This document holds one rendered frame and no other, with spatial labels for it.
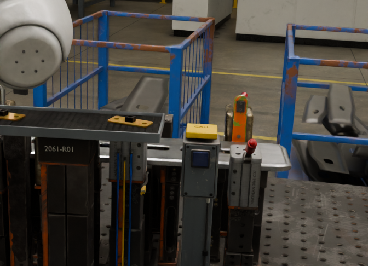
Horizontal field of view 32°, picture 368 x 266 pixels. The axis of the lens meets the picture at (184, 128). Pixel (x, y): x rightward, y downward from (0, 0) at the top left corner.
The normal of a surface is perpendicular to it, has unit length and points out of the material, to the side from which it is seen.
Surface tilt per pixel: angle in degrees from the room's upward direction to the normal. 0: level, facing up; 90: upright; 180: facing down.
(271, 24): 90
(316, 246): 0
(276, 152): 0
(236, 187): 90
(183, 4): 90
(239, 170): 90
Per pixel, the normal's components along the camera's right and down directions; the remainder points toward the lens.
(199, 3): -0.22, 0.28
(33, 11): 0.49, -0.51
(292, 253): 0.04, -0.95
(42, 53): 0.39, 0.55
